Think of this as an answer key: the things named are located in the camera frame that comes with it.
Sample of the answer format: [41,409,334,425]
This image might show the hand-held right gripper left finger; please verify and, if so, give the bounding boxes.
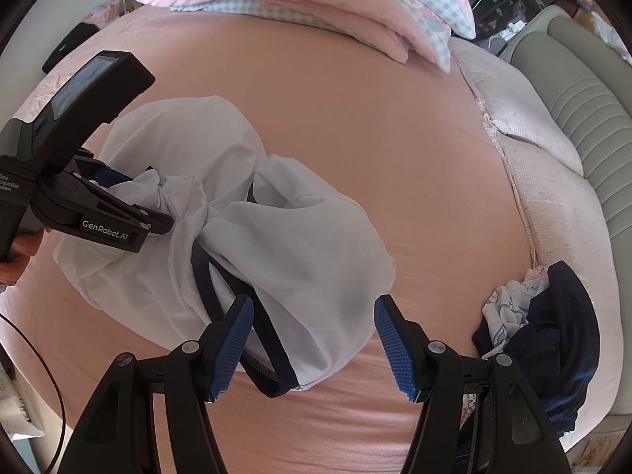
[56,293,255,474]

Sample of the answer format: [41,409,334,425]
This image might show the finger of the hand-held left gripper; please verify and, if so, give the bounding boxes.
[78,179,175,237]
[73,149,137,189]

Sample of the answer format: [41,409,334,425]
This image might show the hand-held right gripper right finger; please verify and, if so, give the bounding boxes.
[374,295,574,474]

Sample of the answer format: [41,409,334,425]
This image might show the white T-shirt navy trim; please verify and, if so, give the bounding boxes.
[52,94,398,398]

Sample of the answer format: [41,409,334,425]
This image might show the person's left hand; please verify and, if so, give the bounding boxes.
[0,229,45,287]

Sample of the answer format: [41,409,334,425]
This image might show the black bag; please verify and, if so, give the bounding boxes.
[42,22,100,75]

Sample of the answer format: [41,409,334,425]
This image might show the white blue printed cloth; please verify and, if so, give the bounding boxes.
[481,267,549,361]

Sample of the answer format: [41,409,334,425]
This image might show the navy garment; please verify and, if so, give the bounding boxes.
[471,261,600,435]

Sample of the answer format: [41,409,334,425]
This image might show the person's printed pyjamas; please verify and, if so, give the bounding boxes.
[0,370,45,440]

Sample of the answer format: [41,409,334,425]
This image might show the grey padded headboard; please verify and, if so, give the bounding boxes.
[508,4,632,418]

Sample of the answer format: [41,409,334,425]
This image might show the black cable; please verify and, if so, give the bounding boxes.
[0,312,66,474]

